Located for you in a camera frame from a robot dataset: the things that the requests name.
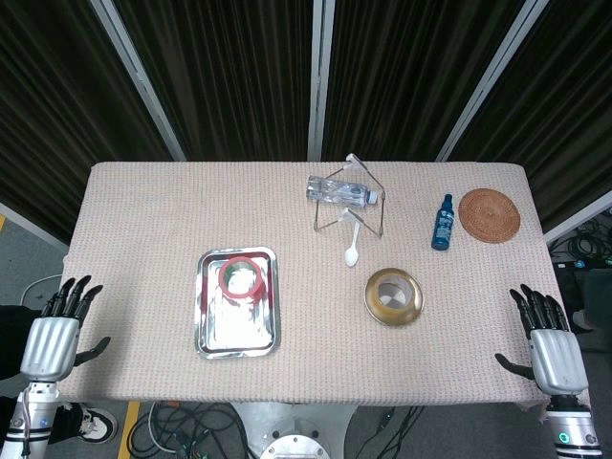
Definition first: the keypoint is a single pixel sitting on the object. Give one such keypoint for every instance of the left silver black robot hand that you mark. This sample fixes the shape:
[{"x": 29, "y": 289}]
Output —
[{"x": 50, "y": 346}]

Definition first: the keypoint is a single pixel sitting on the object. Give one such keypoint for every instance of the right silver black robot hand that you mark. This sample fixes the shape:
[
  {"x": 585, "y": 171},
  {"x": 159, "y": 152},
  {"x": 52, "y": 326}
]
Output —
[{"x": 557, "y": 356}]

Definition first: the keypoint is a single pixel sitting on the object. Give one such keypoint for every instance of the red tape roll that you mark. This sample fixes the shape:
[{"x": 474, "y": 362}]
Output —
[{"x": 224, "y": 282}]

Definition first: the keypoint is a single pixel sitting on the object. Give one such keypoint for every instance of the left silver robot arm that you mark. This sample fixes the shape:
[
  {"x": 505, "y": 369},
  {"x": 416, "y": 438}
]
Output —
[{"x": 33, "y": 416}]

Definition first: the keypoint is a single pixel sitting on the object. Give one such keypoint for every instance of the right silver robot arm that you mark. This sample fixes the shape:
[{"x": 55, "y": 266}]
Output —
[{"x": 571, "y": 425}]

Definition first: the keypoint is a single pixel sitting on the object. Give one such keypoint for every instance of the white silver robot base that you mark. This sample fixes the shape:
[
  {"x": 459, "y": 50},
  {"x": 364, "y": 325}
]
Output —
[{"x": 294, "y": 430}]

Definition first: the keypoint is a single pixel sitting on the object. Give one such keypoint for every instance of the white black sneaker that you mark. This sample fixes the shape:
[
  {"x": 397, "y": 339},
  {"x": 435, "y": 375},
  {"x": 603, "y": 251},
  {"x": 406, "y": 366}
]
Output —
[{"x": 98, "y": 423}]

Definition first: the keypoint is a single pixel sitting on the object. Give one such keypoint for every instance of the round stainless steel plate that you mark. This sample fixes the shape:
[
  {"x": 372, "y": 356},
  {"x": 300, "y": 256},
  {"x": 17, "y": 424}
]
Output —
[{"x": 417, "y": 299}]

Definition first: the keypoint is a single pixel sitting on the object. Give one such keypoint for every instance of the round woven rattan coaster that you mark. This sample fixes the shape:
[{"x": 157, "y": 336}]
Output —
[{"x": 490, "y": 214}]

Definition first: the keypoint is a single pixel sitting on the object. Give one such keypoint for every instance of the beige waffle tablecloth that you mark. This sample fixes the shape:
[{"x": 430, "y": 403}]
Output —
[{"x": 153, "y": 210}]

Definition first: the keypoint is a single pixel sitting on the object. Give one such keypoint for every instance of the blue spray bottle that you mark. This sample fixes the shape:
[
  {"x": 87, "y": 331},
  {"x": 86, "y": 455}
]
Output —
[{"x": 443, "y": 225}]

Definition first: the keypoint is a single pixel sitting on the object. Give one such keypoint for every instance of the rectangular stainless steel tray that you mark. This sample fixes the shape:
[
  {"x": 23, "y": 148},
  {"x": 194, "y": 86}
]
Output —
[{"x": 239, "y": 330}]

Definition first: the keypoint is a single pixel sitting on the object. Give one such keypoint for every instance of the dark pleated curtain panel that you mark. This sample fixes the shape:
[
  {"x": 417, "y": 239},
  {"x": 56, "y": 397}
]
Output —
[
  {"x": 574, "y": 119},
  {"x": 225, "y": 72},
  {"x": 48, "y": 119},
  {"x": 406, "y": 72}
]

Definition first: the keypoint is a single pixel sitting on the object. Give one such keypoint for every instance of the white plastic spoon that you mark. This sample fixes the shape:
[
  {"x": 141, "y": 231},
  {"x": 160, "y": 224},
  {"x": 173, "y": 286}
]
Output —
[{"x": 351, "y": 257}]

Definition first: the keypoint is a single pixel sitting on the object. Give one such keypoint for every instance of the clear plastic water bottle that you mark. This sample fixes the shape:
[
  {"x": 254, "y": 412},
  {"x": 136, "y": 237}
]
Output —
[{"x": 334, "y": 190}]

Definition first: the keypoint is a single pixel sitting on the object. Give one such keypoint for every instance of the folding metal stand white clips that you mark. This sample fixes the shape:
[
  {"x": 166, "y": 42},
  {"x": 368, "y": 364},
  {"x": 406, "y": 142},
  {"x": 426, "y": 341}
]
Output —
[{"x": 351, "y": 161}]

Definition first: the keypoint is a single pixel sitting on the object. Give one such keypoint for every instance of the grey partition base rail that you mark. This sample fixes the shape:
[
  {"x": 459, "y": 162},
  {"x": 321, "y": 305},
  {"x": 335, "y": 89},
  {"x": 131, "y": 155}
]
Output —
[
  {"x": 33, "y": 225},
  {"x": 578, "y": 225}
]

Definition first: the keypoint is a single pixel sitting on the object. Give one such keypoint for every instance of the grey partition post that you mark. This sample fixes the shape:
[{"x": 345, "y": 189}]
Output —
[
  {"x": 492, "y": 81},
  {"x": 138, "y": 81},
  {"x": 319, "y": 81}
]

